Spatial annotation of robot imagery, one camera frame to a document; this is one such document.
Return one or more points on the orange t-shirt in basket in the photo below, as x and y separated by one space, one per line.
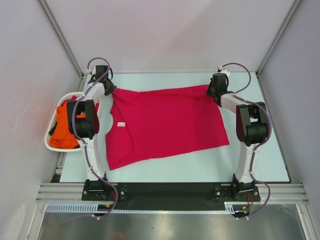
62 138

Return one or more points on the white slotted cable duct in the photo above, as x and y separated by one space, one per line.
88 208

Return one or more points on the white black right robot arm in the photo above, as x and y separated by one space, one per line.
253 129

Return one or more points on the aluminium corner post right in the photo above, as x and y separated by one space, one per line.
279 35

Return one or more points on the white plastic laundry basket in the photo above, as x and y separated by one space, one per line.
52 122

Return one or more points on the black garment in basket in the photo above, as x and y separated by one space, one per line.
52 130

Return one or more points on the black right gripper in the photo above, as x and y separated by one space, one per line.
208 92

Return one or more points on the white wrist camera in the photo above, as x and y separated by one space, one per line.
91 71
223 70

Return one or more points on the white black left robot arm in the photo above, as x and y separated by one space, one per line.
83 124

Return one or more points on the crimson red t-shirt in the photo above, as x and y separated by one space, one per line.
162 123

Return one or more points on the dark red shirt in basket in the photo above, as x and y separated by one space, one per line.
68 100

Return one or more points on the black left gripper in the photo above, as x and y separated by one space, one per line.
112 87

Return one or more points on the aluminium corner post left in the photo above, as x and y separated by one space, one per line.
45 8

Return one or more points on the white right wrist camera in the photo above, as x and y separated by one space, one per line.
223 70

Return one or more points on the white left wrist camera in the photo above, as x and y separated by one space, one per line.
91 71

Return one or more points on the aluminium corner post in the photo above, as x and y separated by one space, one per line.
45 8
279 35

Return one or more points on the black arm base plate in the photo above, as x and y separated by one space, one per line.
168 196

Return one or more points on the aluminium frame rail front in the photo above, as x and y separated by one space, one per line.
280 193

